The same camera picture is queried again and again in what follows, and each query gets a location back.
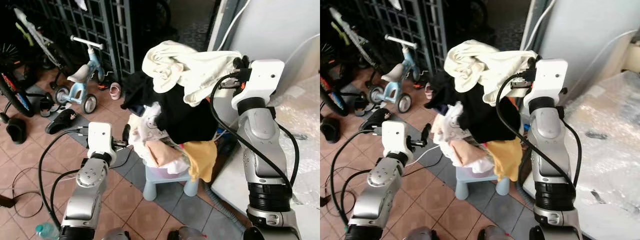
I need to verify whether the cream cloth garment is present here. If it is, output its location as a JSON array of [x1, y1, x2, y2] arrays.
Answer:
[[444, 39, 539, 107], [141, 40, 244, 107]]

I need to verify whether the white patterned garment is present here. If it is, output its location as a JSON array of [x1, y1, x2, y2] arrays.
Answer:
[[431, 102, 467, 152], [127, 102, 167, 152]]

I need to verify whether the peach pink garment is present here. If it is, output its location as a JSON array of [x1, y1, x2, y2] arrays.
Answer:
[[446, 139, 494, 169], [144, 139, 189, 169]]

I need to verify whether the black slipper with logo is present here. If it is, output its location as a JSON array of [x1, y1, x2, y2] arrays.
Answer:
[[44, 107, 81, 136], [359, 107, 397, 134]]

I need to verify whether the lilac plastic basin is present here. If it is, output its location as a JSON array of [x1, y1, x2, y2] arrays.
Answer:
[[455, 162, 501, 181], [145, 160, 194, 181]]

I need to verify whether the black cloth garment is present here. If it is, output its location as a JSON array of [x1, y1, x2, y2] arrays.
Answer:
[[120, 71, 221, 146], [424, 69, 527, 145]]

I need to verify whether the light blue child's balance bike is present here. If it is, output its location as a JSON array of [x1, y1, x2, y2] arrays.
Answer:
[[53, 34, 106, 115], [367, 33, 421, 114]]

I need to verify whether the light blue plastic stool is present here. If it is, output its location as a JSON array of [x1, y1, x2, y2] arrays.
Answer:
[[453, 167, 511, 201], [142, 165, 201, 202]]

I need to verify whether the mustard yellow garment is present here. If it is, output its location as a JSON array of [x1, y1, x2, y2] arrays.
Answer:
[[182, 140, 219, 184], [485, 137, 524, 183]]

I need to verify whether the white washer under bubble wrap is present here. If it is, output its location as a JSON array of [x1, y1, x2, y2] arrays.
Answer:
[[207, 0, 321, 240], [519, 0, 640, 240]]

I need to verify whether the plain black slipper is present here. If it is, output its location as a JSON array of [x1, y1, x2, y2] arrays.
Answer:
[[320, 117, 341, 145], [5, 117, 29, 146]]

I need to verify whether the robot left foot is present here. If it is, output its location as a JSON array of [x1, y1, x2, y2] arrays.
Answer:
[[407, 227, 436, 240], [102, 227, 131, 240]]

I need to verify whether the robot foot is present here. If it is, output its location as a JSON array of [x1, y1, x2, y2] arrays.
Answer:
[[477, 224, 516, 240], [102, 227, 131, 240], [407, 227, 436, 240], [167, 225, 206, 240]]

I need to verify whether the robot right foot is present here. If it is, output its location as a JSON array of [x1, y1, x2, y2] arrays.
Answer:
[[167, 225, 206, 240], [477, 224, 516, 240]]

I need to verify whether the clear plastic bottle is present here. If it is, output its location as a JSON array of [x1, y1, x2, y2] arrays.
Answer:
[[34, 222, 60, 240]]

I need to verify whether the dark metal grid gate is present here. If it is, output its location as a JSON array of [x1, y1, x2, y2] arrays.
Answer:
[[27, 0, 172, 77], [344, 0, 492, 77]]

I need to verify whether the black adult bicycle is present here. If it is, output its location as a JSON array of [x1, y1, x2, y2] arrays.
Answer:
[[0, 7, 77, 119], [320, 6, 387, 117]]

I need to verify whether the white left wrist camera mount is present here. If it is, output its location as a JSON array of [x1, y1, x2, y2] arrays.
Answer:
[[381, 120, 414, 161], [86, 121, 114, 156]]

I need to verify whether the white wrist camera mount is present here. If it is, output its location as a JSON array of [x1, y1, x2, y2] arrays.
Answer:
[[86, 121, 114, 156], [381, 120, 414, 161], [231, 59, 286, 111], [522, 59, 570, 109]]

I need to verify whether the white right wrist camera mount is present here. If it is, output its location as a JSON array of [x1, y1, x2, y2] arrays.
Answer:
[[231, 59, 286, 111], [522, 59, 570, 109]]

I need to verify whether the white water hose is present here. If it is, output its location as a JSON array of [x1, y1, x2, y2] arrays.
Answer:
[[217, 0, 252, 51], [525, 0, 557, 51]]

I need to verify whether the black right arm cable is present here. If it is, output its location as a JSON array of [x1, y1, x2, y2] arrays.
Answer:
[[495, 72, 584, 189], [208, 70, 301, 189]]

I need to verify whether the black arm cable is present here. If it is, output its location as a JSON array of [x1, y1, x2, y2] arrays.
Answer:
[[495, 72, 584, 189], [329, 128, 387, 227], [38, 128, 91, 229], [208, 70, 301, 189]]

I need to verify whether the black strap sandal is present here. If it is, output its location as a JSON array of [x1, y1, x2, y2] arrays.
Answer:
[[352, 94, 369, 116], [38, 97, 55, 117]]

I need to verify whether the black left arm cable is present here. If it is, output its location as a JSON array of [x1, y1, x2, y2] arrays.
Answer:
[[38, 128, 91, 229], [329, 128, 387, 227]]

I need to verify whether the thin black floor cable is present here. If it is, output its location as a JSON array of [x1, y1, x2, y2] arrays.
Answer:
[[320, 167, 373, 208], [0, 167, 77, 219]]

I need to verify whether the grey corrugated drain hose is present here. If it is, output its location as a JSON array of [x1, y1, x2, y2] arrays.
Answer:
[[201, 181, 247, 234]]

